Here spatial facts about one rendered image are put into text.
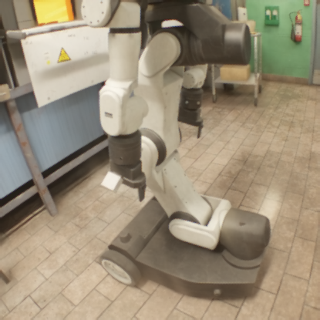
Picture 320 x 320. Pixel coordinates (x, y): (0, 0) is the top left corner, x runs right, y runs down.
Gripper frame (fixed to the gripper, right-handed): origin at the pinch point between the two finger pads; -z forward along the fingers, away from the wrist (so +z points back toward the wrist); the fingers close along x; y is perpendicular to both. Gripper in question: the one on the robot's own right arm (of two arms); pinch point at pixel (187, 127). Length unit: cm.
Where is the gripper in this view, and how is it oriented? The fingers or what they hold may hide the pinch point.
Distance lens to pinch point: 105.4
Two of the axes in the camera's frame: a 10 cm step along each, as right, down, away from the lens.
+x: -8.7, -3.3, 3.8
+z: 0.5, -8.1, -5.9
